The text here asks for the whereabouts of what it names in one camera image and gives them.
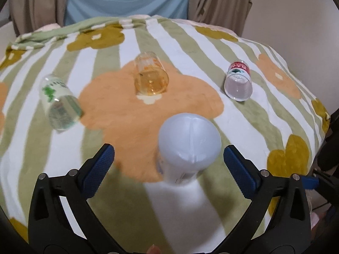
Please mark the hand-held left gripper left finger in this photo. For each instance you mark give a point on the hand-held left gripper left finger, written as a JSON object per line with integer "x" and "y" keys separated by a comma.
{"x": 99, "y": 169}

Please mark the pink cloth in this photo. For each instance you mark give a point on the pink cloth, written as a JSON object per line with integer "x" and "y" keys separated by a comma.
{"x": 315, "y": 219}

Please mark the orange transparent cup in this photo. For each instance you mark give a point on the orange transparent cup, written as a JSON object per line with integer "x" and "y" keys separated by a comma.
{"x": 151, "y": 78}

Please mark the beige curtain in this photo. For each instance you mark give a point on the beige curtain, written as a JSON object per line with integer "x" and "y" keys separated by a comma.
{"x": 219, "y": 2}
{"x": 39, "y": 2}

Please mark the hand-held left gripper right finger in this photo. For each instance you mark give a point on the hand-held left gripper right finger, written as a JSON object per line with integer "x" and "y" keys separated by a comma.
{"x": 238, "y": 170}

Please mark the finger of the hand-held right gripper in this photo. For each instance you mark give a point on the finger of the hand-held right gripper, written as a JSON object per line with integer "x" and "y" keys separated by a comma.
{"x": 311, "y": 182}

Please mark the striped floral blanket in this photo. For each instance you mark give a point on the striped floral blanket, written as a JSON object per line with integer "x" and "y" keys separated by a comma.
{"x": 127, "y": 116}

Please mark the white plastic bottle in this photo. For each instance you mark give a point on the white plastic bottle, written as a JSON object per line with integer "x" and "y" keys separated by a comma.
{"x": 189, "y": 143}

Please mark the red label plastic bottle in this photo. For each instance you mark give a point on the red label plastic bottle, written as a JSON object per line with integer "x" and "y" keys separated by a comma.
{"x": 237, "y": 84}

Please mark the green label plastic bottle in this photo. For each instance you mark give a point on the green label plastic bottle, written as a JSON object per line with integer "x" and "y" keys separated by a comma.
{"x": 59, "y": 102}

